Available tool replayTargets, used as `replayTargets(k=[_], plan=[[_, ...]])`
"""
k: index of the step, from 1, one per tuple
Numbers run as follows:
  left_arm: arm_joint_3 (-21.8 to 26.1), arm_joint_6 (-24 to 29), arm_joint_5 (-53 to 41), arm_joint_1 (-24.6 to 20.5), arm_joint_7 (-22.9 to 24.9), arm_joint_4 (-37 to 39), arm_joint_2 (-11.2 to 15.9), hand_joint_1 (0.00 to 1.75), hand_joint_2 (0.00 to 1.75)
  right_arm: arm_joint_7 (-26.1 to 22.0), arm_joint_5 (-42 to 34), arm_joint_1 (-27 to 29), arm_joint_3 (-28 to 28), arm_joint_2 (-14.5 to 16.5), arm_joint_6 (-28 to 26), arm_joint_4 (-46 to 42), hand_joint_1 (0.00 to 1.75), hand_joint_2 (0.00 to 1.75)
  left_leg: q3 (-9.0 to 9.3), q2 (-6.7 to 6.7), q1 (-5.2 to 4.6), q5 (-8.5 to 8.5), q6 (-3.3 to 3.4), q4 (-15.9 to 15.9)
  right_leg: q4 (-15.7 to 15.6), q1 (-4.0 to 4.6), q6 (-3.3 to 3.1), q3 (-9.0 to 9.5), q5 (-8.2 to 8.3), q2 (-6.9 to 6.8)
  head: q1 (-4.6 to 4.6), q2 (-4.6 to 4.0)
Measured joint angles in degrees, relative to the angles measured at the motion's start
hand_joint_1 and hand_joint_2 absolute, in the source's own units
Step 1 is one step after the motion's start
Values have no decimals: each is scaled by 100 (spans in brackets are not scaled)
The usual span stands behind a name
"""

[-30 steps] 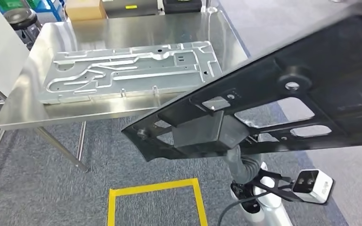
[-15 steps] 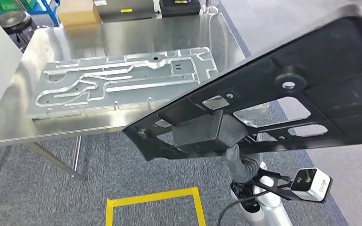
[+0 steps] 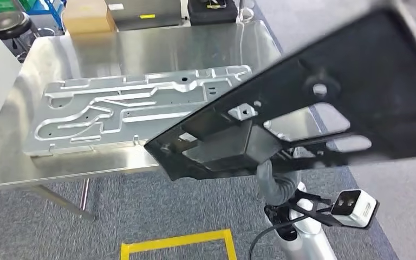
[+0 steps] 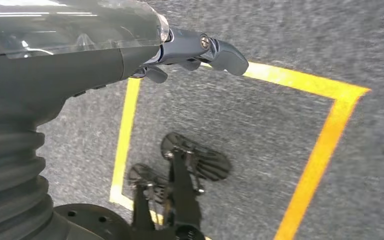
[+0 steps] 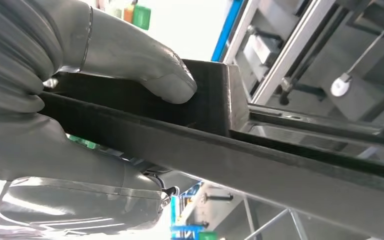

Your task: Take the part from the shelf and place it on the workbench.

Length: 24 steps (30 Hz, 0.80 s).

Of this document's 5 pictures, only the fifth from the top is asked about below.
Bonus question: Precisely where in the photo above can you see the orange box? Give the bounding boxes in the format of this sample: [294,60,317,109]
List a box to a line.
[123,3,135,24]

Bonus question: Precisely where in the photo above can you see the green box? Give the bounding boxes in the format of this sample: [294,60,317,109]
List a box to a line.
[132,3,152,31]

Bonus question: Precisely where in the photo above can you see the blue pole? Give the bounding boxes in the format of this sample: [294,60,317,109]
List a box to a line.
[211,0,244,63]

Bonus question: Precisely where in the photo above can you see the white round disc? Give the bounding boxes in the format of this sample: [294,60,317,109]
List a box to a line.
[330,72,352,98]

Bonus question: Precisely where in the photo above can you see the blue metal frame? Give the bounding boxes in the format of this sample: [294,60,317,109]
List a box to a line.
[169,181,209,240]

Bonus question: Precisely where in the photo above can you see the black handle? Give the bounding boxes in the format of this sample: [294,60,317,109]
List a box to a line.
[201,193,234,204]

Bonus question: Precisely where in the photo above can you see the aluminium profile frame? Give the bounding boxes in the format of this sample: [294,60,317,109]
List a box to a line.
[223,0,384,123]

